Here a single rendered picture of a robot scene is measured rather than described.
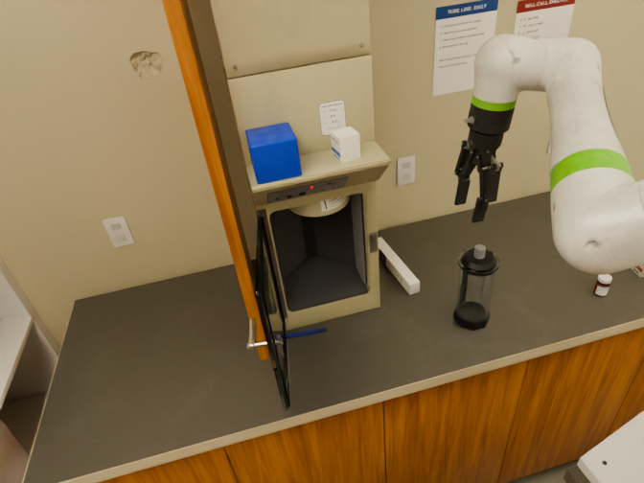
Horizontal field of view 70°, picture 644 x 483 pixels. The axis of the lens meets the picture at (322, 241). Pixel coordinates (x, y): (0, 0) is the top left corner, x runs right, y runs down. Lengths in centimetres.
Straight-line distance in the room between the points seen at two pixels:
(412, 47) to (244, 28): 73
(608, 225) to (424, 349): 77
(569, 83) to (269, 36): 58
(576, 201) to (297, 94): 61
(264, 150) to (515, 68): 52
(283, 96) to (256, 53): 11
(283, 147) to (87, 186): 82
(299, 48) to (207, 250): 93
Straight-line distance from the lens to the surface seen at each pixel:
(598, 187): 77
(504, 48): 103
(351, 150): 106
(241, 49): 103
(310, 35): 105
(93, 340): 167
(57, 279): 187
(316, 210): 123
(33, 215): 173
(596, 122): 89
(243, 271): 116
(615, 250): 73
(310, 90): 107
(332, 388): 130
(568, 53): 105
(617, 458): 121
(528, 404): 172
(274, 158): 99
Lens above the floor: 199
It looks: 36 degrees down
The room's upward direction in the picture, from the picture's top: 7 degrees counter-clockwise
